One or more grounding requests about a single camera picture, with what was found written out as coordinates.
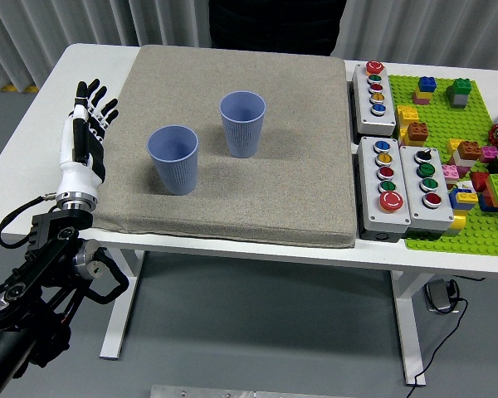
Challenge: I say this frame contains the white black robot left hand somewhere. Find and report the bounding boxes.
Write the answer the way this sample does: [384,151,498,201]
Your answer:
[57,77,120,197]

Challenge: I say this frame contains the blue ribbed plastic cup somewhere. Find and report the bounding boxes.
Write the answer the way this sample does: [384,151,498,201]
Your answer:
[147,125,200,197]
[219,90,267,158]

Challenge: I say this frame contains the grey-brown fabric mat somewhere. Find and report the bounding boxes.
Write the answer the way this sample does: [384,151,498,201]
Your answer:
[89,44,358,250]

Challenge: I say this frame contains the white table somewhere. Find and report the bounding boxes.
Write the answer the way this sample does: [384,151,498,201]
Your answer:
[0,43,498,281]

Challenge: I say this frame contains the person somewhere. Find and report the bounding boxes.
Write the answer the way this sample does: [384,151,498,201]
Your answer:
[207,0,349,57]

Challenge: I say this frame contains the grey five-button box small buttons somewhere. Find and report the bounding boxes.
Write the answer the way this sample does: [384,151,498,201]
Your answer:
[351,61,398,138]

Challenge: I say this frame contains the grey box with emergency button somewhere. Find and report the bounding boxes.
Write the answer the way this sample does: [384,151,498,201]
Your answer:
[356,135,412,244]

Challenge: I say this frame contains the orange brown toy brick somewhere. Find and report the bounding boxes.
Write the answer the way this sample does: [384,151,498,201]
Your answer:
[406,121,431,146]

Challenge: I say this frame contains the blue yellow pink brick stack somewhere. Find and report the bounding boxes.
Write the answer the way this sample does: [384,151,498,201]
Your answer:
[413,76,438,105]

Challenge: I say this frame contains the green toy brick baseplate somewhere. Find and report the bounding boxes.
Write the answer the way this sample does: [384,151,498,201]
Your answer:
[388,74,498,259]

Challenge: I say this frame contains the grey power adapter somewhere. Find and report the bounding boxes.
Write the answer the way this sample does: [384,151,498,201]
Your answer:
[423,279,460,314]

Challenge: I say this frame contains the yellow grey brick stack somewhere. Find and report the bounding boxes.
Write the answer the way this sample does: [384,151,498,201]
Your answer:
[442,213,468,238]

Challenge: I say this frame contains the green grey brick stack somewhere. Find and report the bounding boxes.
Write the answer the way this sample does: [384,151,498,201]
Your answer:
[446,77,474,109]

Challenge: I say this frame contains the brown white brick stack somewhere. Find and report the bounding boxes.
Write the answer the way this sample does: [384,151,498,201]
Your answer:
[452,140,485,167]

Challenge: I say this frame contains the red toy brick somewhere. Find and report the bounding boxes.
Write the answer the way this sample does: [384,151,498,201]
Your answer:
[469,170,491,194]

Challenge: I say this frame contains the grey box with selector switch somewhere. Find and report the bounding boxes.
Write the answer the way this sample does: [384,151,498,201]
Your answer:
[398,144,456,240]

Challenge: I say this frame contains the black floor cable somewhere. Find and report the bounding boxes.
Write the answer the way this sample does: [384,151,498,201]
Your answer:
[409,294,470,389]

